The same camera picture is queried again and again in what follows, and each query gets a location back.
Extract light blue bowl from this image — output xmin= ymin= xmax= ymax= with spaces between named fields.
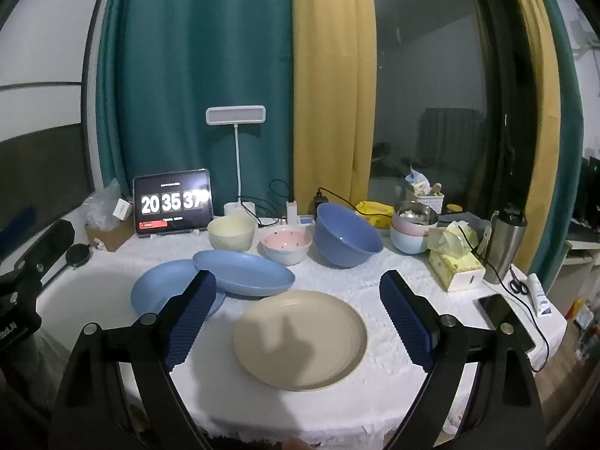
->
xmin=390 ymin=227 xmax=434 ymax=255

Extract black round puck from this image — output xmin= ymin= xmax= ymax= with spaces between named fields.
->
xmin=66 ymin=243 xmax=91 ymax=270

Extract blue oval plate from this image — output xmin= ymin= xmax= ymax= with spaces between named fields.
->
xmin=192 ymin=249 xmax=297 ymax=298

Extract pale pink bowl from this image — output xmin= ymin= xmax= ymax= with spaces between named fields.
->
xmin=391 ymin=213 xmax=439 ymax=237

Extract yellow curtain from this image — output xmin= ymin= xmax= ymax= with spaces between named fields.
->
xmin=291 ymin=0 xmax=378 ymax=216
xmin=499 ymin=0 xmax=570 ymax=268

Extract black charger cable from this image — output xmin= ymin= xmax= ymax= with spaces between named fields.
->
xmin=318 ymin=187 xmax=364 ymax=212

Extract yellow packet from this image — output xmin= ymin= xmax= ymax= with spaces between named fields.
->
xmin=354 ymin=201 xmax=395 ymax=230

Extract teal curtain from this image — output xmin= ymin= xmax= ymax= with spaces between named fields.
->
xmin=539 ymin=0 xmax=584 ymax=291
xmin=96 ymin=0 xmax=296 ymax=198

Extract blue round plate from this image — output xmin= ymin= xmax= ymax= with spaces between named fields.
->
xmin=130 ymin=259 xmax=227 ymax=322

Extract large blue bowl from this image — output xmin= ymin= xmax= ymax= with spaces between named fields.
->
xmin=313 ymin=202 xmax=384 ymax=269

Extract blue and white packet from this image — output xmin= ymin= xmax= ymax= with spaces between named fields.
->
xmin=407 ymin=165 xmax=429 ymax=193

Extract white power strip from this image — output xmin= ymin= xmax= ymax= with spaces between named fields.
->
xmin=281 ymin=213 xmax=316 ymax=233

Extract tablet with clock display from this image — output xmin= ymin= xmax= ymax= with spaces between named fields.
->
xmin=132 ymin=168 xmax=214 ymax=237

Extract white side shelf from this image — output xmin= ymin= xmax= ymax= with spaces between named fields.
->
xmin=560 ymin=234 xmax=600 ymax=301

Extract pink strawberry print bowl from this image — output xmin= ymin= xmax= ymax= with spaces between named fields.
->
xmin=259 ymin=226 xmax=313 ymax=266

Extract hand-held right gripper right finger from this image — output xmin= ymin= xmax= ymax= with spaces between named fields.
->
xmin=379 ymin=269 xmax=547 ymax=450

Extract steel bowl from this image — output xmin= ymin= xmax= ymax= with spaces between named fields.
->
xmin=394 ymin=201 xmax=439 ymax=226

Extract grey case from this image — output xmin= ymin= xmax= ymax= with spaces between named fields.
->
xmin=438 ymin=212 xmax=483 ymax=234

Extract black lamp cable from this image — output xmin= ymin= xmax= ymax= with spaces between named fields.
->
xmin=239 ymin=178 xmax=294 ymax=227

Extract black smartphone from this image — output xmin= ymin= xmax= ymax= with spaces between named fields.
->
xmin=477 ymin=293 xmax=537 ymax=353

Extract black phone cable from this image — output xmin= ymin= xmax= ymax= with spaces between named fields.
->
xmin=457 ymin=225 xmax=551 ymax=371

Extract cream bowl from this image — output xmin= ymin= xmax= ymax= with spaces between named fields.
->
xmin=207 ymin=214 xmax=256 ymax=251

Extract beige round plate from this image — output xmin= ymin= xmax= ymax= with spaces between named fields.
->
xmin=233 ymin=289 xmax=369 ymax=391

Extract white textured tablecloth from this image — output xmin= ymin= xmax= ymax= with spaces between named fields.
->
xmin=35 ymin=216 xmax=568 ymax=448

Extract white desk lamp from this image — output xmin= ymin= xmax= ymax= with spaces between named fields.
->
xmin=205 ymin=105 xmax=266 ymax=220

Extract white perforated basket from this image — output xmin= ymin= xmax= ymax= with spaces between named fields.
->
xmin=405 ymin=190 xmax=444 ymax=215

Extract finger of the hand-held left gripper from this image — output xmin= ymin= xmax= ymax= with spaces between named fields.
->
xmin=19 ymin=219 xmax=76 ymax=287

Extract dark glass window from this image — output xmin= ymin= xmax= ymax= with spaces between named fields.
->
xmin=370 ymin=0 xmax=535 ymax=226

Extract white tube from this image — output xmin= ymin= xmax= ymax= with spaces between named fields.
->
xmin=527 ymin=274 xmax=554 ymax=317

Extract cardboard box with plastic bag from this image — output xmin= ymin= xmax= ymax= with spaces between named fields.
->
xmin=83 ymin=179 xmax=129 ymax=233

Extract yellow soft tissue pack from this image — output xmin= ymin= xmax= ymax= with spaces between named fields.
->
xmin=427 ymin=222 xmax=479 ymax=256

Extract stainless steel kettle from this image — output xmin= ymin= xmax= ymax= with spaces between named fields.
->
xmin=483 ymin=204 xmax=528 ymax=285

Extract black scissors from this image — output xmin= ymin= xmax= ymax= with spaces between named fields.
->
xmin=508 ymin=265 xmax=528 ymax=297

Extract yellow tissue box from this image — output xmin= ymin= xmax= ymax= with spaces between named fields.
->
xmin=429 ymin=248 xmax=486 ymax=293

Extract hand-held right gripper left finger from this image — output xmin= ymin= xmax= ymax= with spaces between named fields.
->
xmin=49 ymin=269 xmax=219 ymax=450

